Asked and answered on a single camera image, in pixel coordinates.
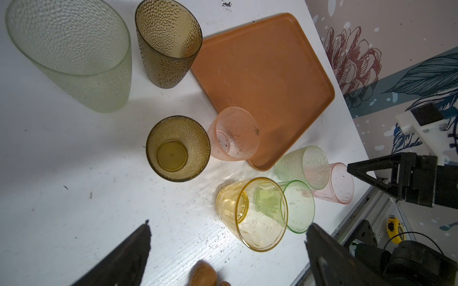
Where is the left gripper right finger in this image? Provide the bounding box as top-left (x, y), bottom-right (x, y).
top-left (305, 223), bottom-right (389, 286)

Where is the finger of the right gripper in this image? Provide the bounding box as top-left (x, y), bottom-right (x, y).
top-left (347, 153), bottom-right (406, 200)

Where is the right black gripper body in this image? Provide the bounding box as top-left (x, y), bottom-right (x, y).
top-left (401, 153), bottom-right (458, 209)

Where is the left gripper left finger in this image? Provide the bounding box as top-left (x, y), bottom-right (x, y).
top-left (74, 221), bottom-right (151, 286)

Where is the pink ribbed clear glass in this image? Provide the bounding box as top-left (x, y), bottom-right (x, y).
top-left (312, 163), bottom-right (354, 204)

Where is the pale green textured glass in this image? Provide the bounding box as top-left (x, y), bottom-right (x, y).
top-left (274, 145), bottom-right (330, 190)

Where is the pink textured glass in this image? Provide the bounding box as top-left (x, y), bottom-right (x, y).
top-left (208, 107), bottom-right (261, 162)

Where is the brown plastic tray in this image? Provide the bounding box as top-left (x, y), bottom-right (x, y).
top-left (191, 13), bottom-right (335, 172)

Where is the yellow tape measure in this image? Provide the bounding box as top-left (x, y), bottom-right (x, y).
top-left (386, 214), bottom-right (405, 244)

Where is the bright green clear glass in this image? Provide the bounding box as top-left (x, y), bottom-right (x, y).
top-left (277, 180), bottom-right (316, 234)

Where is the yellow clear glass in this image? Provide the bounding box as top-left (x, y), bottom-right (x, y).
top-left (215, 177), bottom-right (289, 252)

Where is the short brown textured glass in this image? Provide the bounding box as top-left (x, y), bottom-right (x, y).
top-left (146, 116), bottom-right (211, 182)

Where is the tall pale green glass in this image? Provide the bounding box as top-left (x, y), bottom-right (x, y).
top-left (5, 1), bottom-right (132, 113)

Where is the tall brown textured glass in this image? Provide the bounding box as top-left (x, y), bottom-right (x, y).
top-left (135, 1), bottom-right (203, 89)

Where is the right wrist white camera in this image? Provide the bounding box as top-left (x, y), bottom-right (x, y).
top-left (396, 103), bottom-right (458, 166)

